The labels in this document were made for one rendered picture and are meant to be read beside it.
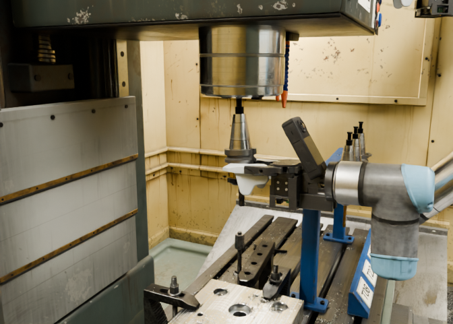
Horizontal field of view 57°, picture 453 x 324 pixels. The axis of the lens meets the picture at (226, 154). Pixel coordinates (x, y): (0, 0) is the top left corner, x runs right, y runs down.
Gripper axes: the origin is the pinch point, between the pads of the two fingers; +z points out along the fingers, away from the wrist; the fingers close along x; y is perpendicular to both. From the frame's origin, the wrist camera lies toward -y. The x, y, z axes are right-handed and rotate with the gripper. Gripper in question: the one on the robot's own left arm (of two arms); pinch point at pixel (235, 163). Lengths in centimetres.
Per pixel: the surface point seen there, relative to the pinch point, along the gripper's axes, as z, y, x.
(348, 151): -13.6, 1.8, 39.4
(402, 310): -26, 56, 66
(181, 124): 78, 0, 96
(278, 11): -14.0, -25.3, -13.2
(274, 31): -9.9, -23.9, -4.1
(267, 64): -9.0, -18.5, -5.2
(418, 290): -30, 55, 79
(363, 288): -20, 36, 32
